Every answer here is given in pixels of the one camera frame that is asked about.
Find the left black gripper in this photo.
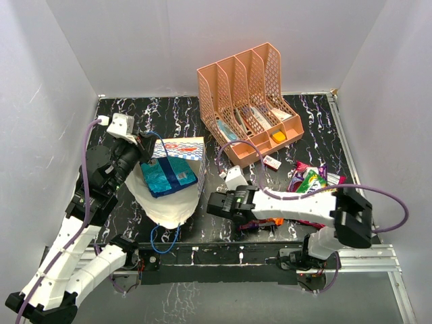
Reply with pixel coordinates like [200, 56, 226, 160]
[109, 129, 159, 192]

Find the large blue snack bag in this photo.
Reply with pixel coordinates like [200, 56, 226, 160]
[140, 157, 198, 198]

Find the blue checkered paper bag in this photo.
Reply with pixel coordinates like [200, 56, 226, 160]
[124, 132, 207, 254]

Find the orange pink fruit snack packet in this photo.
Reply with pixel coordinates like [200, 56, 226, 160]
[263, 218, 284, 226]

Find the green yellow snack packet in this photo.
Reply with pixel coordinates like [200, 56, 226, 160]
[296, 170, 327, 194]

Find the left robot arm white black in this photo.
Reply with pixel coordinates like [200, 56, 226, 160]
[5, 134, 156, 323]

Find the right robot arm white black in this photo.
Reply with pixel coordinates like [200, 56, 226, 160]
[207, 185, 373, 271]

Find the small red white box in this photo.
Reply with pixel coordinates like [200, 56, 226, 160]
[263, 155, 281, 171]

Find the blue white item in organizer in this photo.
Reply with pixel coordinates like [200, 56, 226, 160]
[216, 119, 238, 143]

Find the yellow item in organizer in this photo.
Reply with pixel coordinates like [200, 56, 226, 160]
[271, 130, 286, 144]

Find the striped packet in organizer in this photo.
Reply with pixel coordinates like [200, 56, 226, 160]
[241, 106, 271, 132]

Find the white packet in organizer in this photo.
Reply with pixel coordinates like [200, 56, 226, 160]
[271, 108, 292, 122]

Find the orange plastic file organizer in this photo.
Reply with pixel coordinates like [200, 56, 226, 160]
[197, 43, 304, 167]

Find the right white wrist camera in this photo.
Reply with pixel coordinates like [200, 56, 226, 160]
[225, 165, 248, 191]

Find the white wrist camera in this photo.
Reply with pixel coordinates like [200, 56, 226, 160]
[107, 113, 137, 145]
[225, 165, 248, 191]

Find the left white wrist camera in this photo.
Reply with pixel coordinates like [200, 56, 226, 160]
[107, 113, 137, 145]

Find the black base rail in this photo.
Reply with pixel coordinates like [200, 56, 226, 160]
[101, 241, 342, 286]

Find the aluminium frame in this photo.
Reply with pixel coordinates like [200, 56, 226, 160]
[97, 97, 413, 323]

